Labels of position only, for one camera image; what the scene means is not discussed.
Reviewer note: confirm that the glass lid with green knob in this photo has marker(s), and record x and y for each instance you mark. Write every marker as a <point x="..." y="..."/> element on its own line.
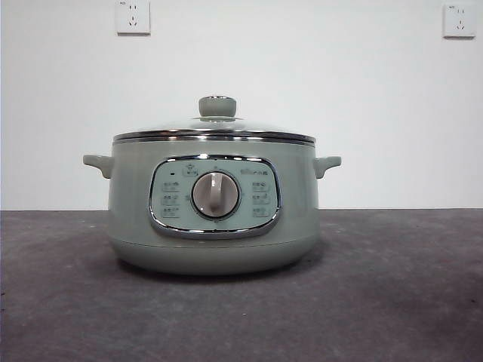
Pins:
<point x="217" y="106"/>

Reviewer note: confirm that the white wall socket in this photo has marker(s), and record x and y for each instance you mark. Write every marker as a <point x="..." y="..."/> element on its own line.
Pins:
<point x="133" y="18"/>
<point x="459" y="22"/>

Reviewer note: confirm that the pale green electric pot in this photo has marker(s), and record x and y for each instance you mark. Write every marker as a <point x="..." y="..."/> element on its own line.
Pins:
<point x="124" y="196"/>

